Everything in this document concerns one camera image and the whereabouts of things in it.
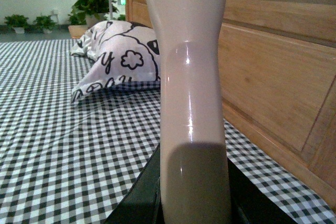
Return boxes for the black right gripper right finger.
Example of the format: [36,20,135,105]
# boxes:
[228,161,295,223]

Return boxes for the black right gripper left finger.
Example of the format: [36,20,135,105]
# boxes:
[104,146,165,223]

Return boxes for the grey hand brush black bristles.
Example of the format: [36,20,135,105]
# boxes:
[146,0,232,223]

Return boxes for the black white checkered bedsheet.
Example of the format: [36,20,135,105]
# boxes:
[0,39,336,224]

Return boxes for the white cartoon print pillow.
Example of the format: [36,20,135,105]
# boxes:
[70,20,161,103]

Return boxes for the wooden bed headboard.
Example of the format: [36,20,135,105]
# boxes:
[124,0,336,211]

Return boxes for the small potted plant middle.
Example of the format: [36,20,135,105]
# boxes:
[34,15,57,34]

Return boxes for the small potted plant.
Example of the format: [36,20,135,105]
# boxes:
[34,15,57,34]
[4,14,29,34]

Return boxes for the large green potted plant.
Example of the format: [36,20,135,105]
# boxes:
[68,0,119,25]

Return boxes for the small potted plant left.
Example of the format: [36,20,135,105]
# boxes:
[4,14,29,34]

